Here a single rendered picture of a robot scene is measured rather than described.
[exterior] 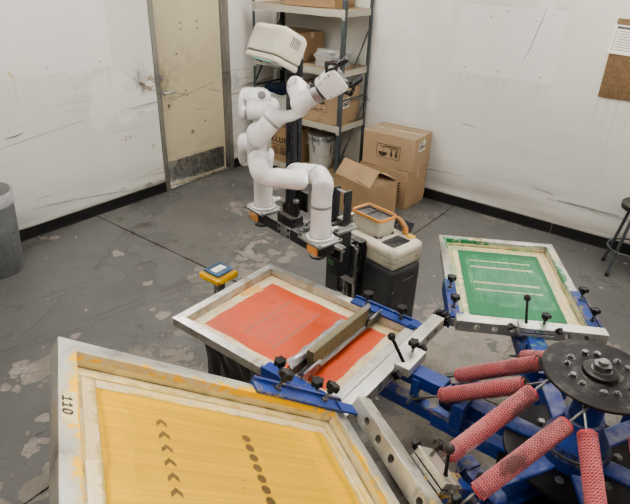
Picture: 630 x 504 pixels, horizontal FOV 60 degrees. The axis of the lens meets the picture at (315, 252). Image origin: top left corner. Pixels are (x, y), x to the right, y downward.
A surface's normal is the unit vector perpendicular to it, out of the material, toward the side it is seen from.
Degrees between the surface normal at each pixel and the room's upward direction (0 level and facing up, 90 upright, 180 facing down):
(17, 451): 0
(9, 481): 0
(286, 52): 90
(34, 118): 90
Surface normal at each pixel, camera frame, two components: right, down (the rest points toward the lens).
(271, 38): -0.66, -0.14
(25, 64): 0.79, 0.31
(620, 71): -0.61, 0.36
